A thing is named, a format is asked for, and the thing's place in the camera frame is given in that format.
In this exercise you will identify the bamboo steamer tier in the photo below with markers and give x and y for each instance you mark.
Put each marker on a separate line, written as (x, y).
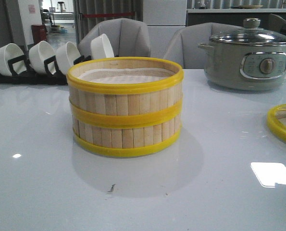
(131, 142)
(126, 92)

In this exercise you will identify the bamboo steamer lid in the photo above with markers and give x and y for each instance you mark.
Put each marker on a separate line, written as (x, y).
(276, 121)

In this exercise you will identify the left grey chair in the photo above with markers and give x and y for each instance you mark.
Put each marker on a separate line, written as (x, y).
(127, 37)

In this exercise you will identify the grey chair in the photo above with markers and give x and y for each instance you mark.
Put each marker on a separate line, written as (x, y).
(127, 37)
(183, 47)

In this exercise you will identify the white bowl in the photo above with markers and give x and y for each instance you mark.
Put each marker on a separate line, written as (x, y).
(8, 52)
(66, 55)
(38, 54)
(101, 47)

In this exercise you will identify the right grey chair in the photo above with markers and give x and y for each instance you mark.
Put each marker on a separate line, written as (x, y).
(183, 47)

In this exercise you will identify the white cabinet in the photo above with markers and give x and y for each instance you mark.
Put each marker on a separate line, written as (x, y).
(163, 18)

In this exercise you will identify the grey-green electric pot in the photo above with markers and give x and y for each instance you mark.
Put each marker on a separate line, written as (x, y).
(245, 67)

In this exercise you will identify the red barrier belt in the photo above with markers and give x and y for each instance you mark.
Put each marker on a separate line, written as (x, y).
(103, 15)

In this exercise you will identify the red bin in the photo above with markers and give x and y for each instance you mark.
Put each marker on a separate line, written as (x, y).
(39, 33)

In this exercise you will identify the dark counter sideboard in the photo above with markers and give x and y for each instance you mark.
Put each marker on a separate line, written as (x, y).
(230, 16)

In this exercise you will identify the glass pot lid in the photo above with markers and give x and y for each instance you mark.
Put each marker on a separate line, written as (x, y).
(250, 34)

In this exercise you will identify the yellow plate on counter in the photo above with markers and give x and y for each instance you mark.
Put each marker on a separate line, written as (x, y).
(247, 7)

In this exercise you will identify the black dish rack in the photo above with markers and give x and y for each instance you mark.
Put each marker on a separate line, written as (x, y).
(23, 73)

